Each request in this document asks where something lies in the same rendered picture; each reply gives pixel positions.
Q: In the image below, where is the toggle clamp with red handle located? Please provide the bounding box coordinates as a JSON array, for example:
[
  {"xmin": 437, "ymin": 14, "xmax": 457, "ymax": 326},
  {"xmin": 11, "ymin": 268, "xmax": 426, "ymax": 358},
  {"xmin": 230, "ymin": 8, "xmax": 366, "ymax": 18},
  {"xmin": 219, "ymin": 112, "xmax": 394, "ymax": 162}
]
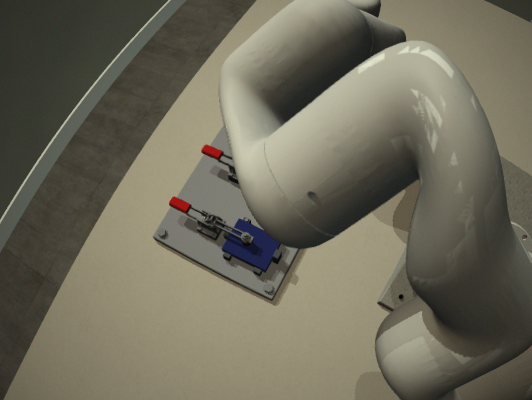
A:
[{"xmin": 201, "ymin": 145, "xmax": 239, "ymax": 184}]

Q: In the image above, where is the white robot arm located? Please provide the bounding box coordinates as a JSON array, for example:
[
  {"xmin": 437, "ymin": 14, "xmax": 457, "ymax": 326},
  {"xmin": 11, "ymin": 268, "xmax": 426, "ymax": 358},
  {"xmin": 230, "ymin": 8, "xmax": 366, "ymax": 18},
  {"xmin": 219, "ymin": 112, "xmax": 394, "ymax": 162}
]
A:
[{"xmin": 219, "ymin": 0, "xmax": 532, "ymax": 400}]

